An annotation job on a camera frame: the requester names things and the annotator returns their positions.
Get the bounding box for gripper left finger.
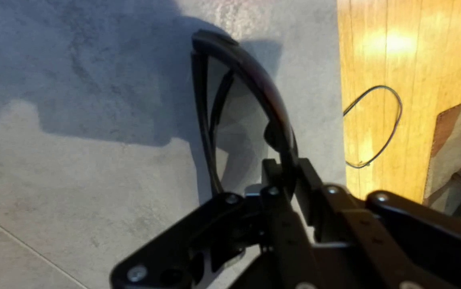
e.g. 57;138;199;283
109;158;315;289

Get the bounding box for black cable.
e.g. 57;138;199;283
343;85;403;169

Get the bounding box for black glasses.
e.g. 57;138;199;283
191;30;298;198

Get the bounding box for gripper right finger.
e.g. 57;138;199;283
295;158;461;289

